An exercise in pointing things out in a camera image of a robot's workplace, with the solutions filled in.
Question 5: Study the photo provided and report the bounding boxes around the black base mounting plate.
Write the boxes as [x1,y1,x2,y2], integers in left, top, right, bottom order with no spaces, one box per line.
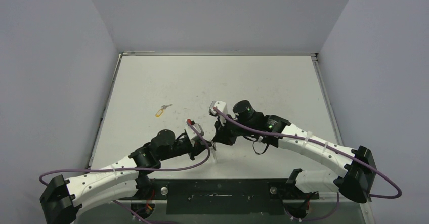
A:
[129,178,319,215]

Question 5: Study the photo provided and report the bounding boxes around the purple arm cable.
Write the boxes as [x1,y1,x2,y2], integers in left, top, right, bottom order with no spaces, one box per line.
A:
[38,122,211,224]
[213,107,403,223]

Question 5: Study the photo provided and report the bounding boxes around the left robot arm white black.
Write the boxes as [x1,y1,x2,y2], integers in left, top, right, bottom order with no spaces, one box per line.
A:
[39,129,211,223]

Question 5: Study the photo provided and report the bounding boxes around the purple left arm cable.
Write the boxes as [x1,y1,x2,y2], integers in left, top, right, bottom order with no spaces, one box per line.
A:
[38,122,211,224]

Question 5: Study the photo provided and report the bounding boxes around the yellow key tag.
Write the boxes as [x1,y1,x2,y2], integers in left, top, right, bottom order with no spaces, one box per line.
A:
[155,108,164,118]

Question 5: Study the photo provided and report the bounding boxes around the aluminium front rail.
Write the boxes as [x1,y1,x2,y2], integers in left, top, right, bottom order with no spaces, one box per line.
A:
[69,178,372,204]

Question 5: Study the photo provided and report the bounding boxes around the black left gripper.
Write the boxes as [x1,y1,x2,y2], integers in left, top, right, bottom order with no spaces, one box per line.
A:
[159,137,212,161]

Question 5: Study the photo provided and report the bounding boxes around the silver carabiner keyring with rings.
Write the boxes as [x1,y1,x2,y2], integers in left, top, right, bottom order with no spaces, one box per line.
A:
[210,142,218,163]

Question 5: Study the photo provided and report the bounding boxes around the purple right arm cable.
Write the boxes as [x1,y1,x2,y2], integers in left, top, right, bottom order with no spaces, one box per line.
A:
[213,107,403,223]

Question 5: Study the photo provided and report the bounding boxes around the silver key with ring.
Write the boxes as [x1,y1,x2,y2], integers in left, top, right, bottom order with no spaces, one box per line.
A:
[160,104,171,112]

